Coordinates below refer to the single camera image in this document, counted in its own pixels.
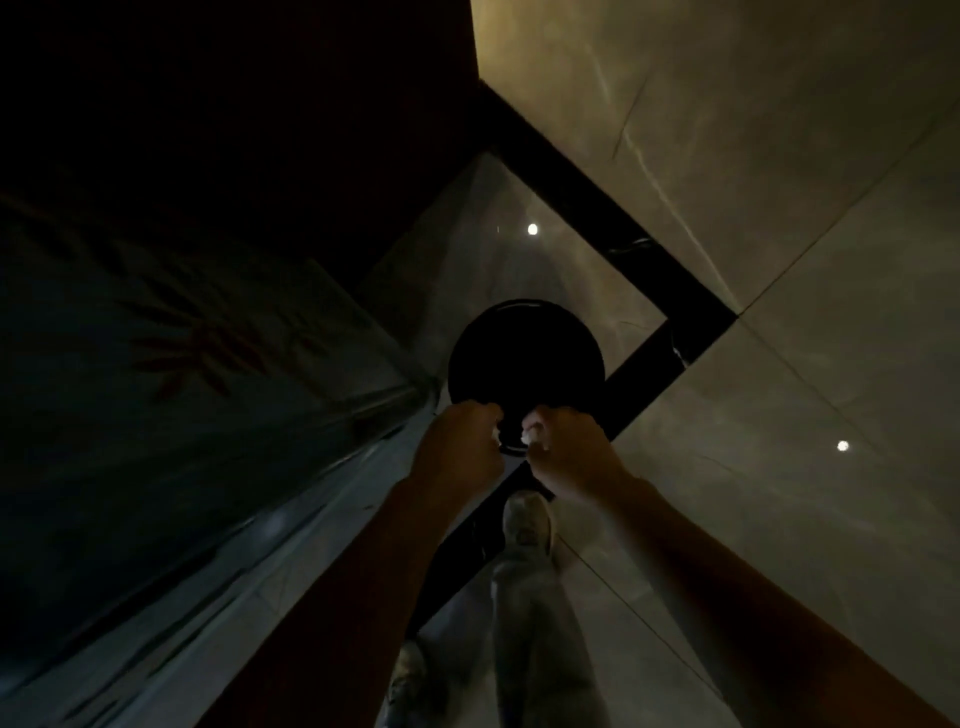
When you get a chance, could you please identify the person's left hand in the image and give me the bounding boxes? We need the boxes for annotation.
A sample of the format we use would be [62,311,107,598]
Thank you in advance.
[411,400,506,502]

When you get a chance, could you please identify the person's right hand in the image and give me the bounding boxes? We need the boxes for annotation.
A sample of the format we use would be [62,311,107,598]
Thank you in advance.
[522,405,630,505]

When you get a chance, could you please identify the black round plate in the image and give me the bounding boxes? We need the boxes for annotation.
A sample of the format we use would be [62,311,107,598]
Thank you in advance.
[447,299,606,458]

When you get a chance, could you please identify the person's left forearm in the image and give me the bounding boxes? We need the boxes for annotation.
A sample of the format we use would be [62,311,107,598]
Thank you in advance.
[196,474,481,728]

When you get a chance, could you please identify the person's right forearm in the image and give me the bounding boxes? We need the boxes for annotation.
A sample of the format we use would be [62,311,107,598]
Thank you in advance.
[581,474,955,728]

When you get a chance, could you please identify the person's grey shoe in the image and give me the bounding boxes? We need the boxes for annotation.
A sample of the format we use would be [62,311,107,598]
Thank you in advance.
[501,491,555,552]
[382,639,430,728]

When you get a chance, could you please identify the person's grey trouser leg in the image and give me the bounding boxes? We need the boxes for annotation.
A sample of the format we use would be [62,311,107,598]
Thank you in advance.
[489,558,610,728]

